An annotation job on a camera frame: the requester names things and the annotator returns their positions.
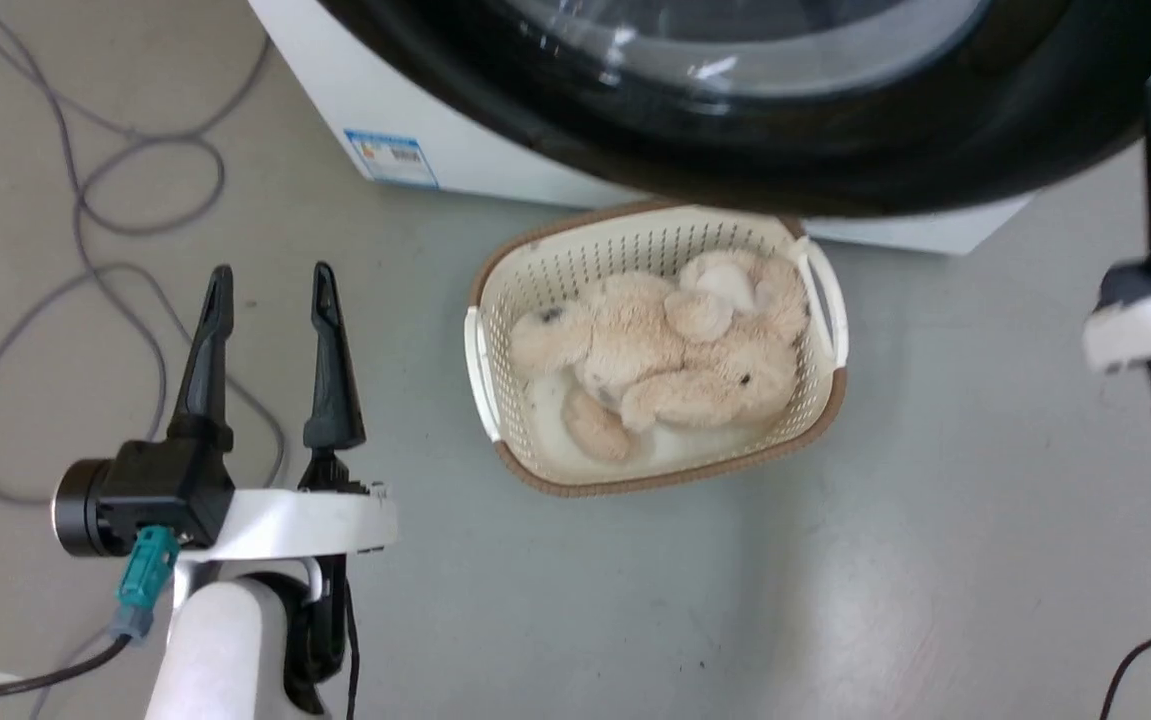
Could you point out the black round washing machine door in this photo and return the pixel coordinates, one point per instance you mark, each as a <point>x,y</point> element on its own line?
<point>835,160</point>

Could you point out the blue white energy label sticker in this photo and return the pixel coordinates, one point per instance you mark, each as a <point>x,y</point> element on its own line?
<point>392,157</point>

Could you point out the cream brown-rimmed laundry basket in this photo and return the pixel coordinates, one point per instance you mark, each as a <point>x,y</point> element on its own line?
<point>525,440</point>

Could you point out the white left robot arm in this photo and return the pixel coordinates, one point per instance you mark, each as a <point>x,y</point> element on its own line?
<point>210,650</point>

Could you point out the white washing machine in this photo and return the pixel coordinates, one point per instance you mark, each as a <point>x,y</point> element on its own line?
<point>335,70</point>

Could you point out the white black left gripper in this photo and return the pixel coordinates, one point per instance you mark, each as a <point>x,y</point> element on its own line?
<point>305,520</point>

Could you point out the beige plush teddy bear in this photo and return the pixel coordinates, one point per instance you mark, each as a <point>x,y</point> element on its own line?
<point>615,340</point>
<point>725,375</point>

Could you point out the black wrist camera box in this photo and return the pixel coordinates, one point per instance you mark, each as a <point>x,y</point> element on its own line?
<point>160,495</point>

